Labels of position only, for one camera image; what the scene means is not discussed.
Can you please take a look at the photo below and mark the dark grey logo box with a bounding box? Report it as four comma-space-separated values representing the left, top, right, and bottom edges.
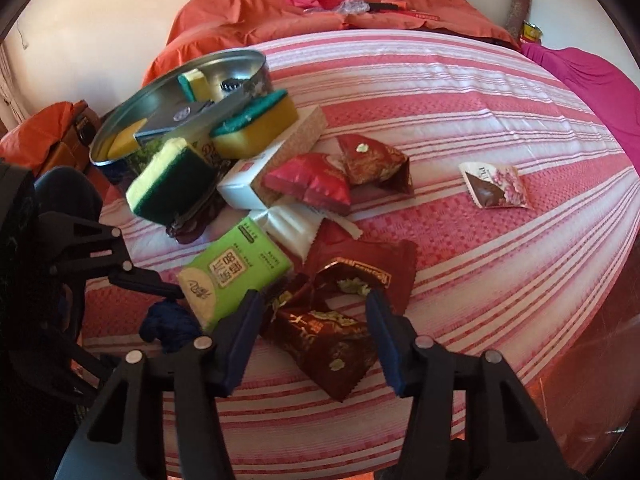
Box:
134, 101, 215, 144

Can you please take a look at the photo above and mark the round metal tin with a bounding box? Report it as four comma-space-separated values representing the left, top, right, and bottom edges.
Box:
90, 48, 272, 166

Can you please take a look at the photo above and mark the dark red gold snack packet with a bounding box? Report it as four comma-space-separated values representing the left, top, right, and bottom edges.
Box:
260, 257, 392, 402

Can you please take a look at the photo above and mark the white rectangular box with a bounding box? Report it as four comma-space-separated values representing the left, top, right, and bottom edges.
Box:
217, 105, 328, 210

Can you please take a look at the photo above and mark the green tissue pack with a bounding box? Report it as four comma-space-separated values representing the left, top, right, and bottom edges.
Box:
177, 217, 292, 333

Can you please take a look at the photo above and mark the large red snack packet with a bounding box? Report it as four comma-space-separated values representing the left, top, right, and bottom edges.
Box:
303, 220, 418, 315

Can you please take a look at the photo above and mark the pink floral brown sachet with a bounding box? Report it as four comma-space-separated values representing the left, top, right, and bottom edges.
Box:
458, 162, 532, 209

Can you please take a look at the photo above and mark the green topped yellow sponge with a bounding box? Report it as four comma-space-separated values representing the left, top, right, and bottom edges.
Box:
209, 90, 298, 159

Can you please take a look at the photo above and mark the white wet wipe packet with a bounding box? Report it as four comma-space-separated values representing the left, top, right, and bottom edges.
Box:
248, 197, 362, 261

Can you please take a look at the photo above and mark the bright red snack packet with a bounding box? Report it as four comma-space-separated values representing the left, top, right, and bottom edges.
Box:
262, 153, 352, 216

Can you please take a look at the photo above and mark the red snack packet white flower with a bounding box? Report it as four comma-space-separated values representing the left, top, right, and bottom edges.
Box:
337, 134, 413, 195

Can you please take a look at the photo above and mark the small yellow sponge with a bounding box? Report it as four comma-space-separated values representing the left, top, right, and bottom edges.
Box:
178, 68, 220, 102

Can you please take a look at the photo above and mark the orange brown bag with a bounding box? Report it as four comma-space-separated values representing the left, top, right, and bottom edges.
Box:
1, 100, 101, 177

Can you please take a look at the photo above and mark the red white striped tablecloth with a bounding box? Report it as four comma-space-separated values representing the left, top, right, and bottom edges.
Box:
82, 30, 639, 479

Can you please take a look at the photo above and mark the magenta covered chair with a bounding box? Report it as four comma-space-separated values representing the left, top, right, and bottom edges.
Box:
522, 42, 640, 170

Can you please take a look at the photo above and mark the clear plastic wrap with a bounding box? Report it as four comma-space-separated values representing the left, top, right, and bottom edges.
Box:
333, 0, 371, 15

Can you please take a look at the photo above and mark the black remote on sofa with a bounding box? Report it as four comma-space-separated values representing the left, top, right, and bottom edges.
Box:
368, 2, 400, 12

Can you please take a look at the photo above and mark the yellow tin can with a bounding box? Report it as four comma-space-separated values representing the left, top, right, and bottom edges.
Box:
520, 21, 542, 44

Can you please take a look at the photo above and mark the orange covered sofa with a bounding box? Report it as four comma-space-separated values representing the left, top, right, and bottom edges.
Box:
142, 0, 518, 84

